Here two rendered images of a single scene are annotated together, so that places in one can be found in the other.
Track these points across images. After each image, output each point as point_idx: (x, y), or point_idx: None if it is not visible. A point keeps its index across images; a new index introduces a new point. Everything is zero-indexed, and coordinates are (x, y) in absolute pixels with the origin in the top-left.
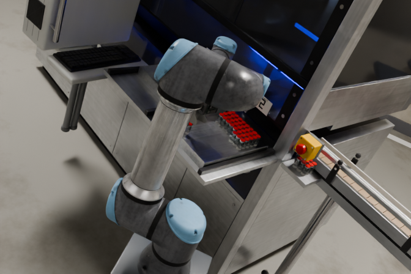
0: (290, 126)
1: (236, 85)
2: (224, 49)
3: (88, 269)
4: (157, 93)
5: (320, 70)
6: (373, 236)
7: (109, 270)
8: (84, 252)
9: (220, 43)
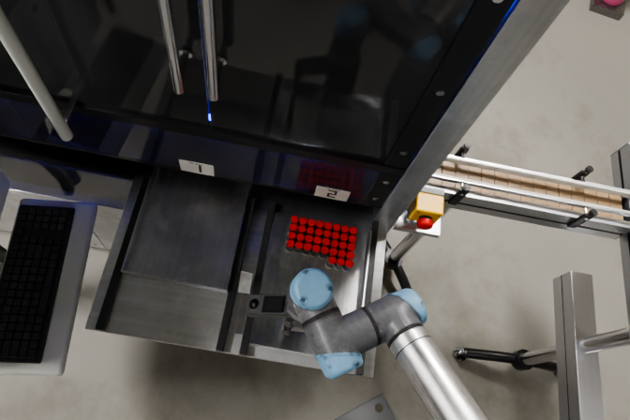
0: (393, 203)
1: None
2: (323, 307)
3: (230, 394)
4: (186, 286)
5: (424, 157)
6: (529, 222)
7: (247, 371)
8: (208, 382)
9: (313, 307)
